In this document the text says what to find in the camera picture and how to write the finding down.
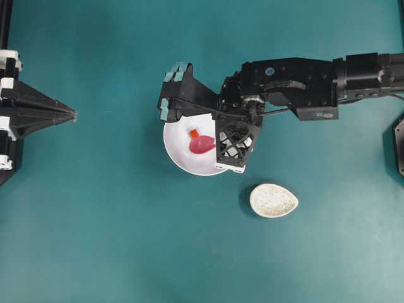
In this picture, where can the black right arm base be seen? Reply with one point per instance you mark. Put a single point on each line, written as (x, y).
(393, 149)

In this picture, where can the small red block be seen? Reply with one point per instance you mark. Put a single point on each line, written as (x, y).
(194, 134)

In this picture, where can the black frame rail left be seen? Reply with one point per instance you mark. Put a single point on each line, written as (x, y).
(5, 20)

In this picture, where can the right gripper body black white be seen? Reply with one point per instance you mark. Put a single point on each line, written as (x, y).
(238, 123)

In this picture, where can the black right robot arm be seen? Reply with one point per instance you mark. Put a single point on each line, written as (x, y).
(311, 89)

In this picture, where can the white round bowl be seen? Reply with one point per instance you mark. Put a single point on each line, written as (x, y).
(176, 139)

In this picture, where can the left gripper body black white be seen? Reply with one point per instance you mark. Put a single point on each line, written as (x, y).
(10, 68)

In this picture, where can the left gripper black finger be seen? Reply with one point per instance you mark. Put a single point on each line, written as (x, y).
(26, 96)
(25, 122)

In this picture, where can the pink plastic spoon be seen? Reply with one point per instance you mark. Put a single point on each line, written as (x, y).
(201, 144)

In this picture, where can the speckled beige spoon rest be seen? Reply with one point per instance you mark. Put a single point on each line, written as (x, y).
(272, 201)

